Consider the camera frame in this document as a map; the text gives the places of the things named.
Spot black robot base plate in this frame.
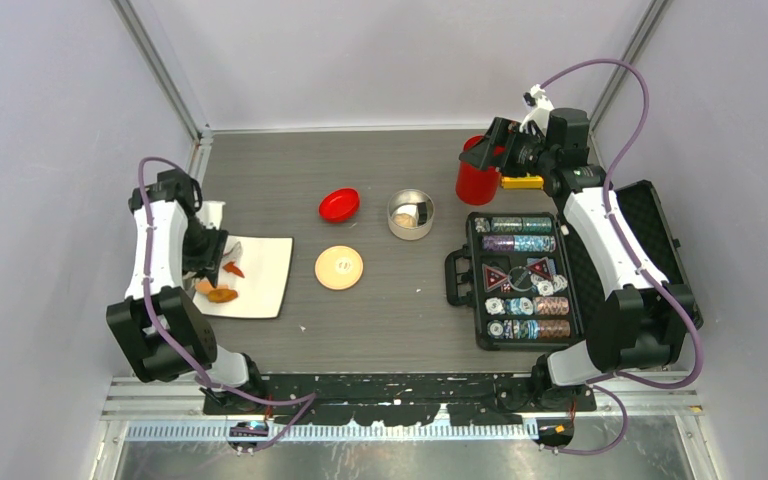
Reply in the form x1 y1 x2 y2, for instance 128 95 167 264
203 373 596 427

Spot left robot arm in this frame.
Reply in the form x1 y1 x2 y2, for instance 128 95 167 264
106 168 267 414

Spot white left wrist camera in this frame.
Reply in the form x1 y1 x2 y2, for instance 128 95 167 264
196 200 226 229

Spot beige bun food piece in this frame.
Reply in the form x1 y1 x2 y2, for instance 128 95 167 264
391 213 418 229

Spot red round lid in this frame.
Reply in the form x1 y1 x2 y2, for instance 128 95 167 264
318 188 360 223

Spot steel round lunch container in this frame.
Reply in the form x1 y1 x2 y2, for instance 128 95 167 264
387 189 435 241

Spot yellow tape measure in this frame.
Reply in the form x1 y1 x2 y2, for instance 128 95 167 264
500 175 544 190

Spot black poker chip case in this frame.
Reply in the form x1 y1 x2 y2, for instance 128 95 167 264
444 180 703 353

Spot white square plate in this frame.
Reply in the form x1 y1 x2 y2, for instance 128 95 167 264
193 236 294 320

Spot orange shrimp food piece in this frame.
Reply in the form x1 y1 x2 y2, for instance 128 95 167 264
223 261 245 278

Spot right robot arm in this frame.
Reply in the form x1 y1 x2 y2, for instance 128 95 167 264
459 108 704 411

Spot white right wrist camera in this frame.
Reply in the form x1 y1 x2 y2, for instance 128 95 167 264
520 84 554 133

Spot aluminium frame rail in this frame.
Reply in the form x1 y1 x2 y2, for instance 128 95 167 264
96 373 705 463

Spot metal tongs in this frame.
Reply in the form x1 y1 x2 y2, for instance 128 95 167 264
184 241 242 290

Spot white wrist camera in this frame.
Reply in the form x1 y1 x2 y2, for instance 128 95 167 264
196 200 226 229
520 84 554 133

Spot red tall cup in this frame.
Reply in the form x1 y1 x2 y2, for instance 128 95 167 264
455 161 502 206

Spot black white sushi piece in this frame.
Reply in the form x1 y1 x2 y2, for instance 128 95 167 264
398 202 428 228

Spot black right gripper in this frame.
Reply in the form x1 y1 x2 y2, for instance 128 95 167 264
459 117 556 179

